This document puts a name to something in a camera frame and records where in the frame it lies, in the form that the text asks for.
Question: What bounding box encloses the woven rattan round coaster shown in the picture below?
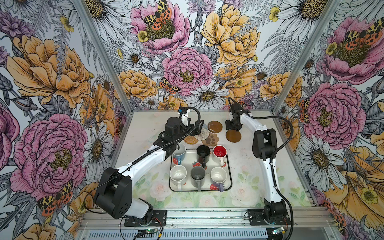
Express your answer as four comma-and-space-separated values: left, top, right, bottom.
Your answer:
184, 136, 199, 145

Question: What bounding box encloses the plain brown round coaster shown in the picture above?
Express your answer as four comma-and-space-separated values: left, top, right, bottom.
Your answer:
226, 130, 242, 143

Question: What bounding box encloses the scratched brown round coaster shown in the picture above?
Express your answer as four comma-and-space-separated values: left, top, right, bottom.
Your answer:
208, 121, 223, 134

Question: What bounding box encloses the cork paw print coaster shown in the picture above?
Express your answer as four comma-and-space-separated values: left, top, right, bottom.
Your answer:
202, 133, 220, 147

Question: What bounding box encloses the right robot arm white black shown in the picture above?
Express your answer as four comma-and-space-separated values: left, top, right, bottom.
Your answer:
226, 97, 293, 225

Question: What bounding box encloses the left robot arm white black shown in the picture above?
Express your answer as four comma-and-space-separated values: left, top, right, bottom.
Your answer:
93, 114, 204, 225

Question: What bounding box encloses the blue mug white inside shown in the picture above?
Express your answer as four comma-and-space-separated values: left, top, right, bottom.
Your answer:
173, 144, 186, 165

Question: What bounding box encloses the black mug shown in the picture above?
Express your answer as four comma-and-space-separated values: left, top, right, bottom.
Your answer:
197, 145, 211, 169

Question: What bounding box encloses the white mug red inside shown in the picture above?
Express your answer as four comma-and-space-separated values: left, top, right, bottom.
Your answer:
213, 145, 228, 167

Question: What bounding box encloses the white strawberry tray black rim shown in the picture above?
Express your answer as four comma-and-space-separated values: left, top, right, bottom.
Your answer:
169, 149, 233, 193

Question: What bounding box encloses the grey mug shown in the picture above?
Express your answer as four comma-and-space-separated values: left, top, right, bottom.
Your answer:
191, 166, 206, 192

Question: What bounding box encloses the green circuit board left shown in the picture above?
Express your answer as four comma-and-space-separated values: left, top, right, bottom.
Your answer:
138, 228, 161, 235

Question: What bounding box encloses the green circuit board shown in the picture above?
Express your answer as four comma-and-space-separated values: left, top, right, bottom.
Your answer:
272, 227, 286, 235
138, 228, 161, 235

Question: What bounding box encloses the green circuit board right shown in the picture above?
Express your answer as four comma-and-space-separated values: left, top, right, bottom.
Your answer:
272, 227, 286, 235

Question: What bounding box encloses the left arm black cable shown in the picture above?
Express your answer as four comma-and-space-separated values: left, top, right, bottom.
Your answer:
82, 106, 202, 214

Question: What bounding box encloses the white mug purple handle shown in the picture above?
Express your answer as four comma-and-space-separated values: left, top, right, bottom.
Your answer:
210, 167, 228, 193

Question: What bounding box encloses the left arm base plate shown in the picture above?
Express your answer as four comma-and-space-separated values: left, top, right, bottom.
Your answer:
124, 210, 168, 227

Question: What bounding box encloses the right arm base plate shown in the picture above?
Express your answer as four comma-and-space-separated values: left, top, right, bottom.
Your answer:
247, 209, 291, 226

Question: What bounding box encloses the aluminium frame rail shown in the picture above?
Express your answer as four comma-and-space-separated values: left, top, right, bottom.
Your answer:
79, 207, 334, 230

